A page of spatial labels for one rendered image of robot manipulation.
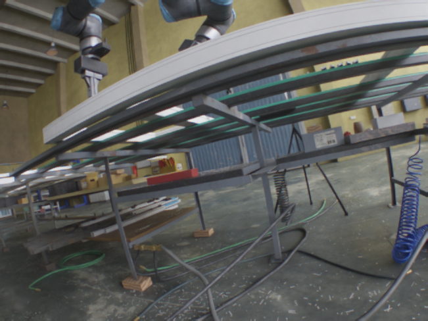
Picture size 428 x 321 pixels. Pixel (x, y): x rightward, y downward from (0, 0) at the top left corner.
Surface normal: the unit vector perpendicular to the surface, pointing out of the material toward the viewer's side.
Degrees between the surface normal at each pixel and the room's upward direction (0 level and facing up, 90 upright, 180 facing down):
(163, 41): 90
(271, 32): 90
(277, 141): 90
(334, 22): 90
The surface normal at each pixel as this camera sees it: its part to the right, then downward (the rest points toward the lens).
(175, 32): -0.38, 0.06
